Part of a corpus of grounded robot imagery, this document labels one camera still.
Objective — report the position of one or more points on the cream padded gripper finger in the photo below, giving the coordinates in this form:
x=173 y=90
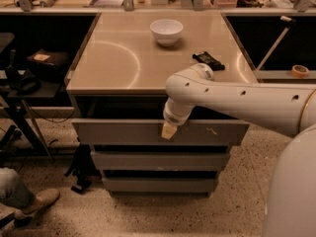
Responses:
x=168 y=130

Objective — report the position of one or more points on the grey top drawer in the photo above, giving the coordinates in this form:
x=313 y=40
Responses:
x=196 y=132

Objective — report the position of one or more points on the grey drawer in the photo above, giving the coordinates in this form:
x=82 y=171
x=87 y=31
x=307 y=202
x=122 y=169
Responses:
x=196 y=132
x=160 y=162
x=160 y=185

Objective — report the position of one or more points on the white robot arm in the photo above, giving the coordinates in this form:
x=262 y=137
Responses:
x=289 y=109

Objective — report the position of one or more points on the grey drawer cabinet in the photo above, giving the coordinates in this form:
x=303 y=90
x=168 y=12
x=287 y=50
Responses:
x=122 y=70

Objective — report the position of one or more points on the grey middle drawer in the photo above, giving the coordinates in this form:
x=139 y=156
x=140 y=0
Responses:
x=160 y=162

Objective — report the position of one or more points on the grey bottom drawer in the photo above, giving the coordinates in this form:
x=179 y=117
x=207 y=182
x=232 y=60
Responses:
x=160 y=185

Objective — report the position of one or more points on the black snack bar packet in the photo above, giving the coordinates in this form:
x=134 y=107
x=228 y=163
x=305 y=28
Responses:
x=206 y=58

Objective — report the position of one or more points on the white ceramic bowl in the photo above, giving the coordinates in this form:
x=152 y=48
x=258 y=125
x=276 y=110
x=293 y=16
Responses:
x=166 y=32

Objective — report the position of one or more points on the black box with label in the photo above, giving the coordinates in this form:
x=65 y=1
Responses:
x=49 y=66

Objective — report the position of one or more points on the masking tape roll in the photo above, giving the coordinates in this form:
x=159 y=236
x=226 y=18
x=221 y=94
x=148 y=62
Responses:
x=299 y=71

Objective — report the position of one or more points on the black headset on stand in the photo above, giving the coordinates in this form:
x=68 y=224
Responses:
x=23 y=84

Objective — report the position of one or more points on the blue jeans leg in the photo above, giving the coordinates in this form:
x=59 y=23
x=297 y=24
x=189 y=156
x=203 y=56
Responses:
x=13 y=191

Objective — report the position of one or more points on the black strap bag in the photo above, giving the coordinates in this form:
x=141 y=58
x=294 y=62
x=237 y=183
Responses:
x=83 y=168

